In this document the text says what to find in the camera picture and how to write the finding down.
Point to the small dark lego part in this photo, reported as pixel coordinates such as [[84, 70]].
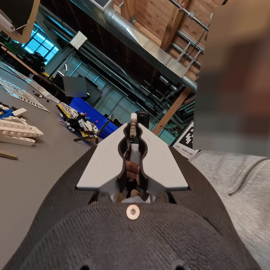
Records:
[[37, 94]]

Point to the open instruction booklet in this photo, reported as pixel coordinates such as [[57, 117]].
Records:
[[27, 101]]

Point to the pile of small lego pieces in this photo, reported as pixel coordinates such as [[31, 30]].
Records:
[[8, 112]]

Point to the white ribbed ceiling panel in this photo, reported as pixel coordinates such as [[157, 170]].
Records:
[[78, 40]]

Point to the large blue plastic bin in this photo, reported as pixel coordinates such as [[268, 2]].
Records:
[[84, 105]]

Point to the grey zip hoodie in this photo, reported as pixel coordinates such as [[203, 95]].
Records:
[[242, 200]]

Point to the fiducial marker sign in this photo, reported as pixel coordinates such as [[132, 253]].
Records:
[[185, 137]]

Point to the black equipment stack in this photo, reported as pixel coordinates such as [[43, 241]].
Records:
[[35, 62]]

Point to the dark computer monitor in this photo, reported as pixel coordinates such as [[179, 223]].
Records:
[[95, 90]]

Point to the white vent grille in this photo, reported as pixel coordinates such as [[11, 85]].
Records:
[[102, 3]]

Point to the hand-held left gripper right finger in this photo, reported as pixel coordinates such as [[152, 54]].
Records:
[[164, 166]]

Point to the white lego wing panel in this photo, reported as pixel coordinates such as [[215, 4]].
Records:
[[14, 141], [19, 128]]

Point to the tan flat stick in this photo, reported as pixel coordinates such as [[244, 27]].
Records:
[[8, 155]]

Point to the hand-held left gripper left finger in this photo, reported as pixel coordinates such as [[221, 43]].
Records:
[[99, 164]]

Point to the lego helicopter model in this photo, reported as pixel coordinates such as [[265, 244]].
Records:
[[84, 126]]

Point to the yellow edged printed booklet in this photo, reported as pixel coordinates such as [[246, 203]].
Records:
[[67, 109]]

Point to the person's right hand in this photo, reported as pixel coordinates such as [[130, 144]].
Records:
[[132, 170]]

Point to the white paper sheet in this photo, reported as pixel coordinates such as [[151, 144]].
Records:
[[49, 92]]

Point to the silver air duct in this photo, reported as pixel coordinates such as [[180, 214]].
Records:
[[147, 46]]

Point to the white lego beam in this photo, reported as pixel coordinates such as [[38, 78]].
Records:
[[133, 124]]

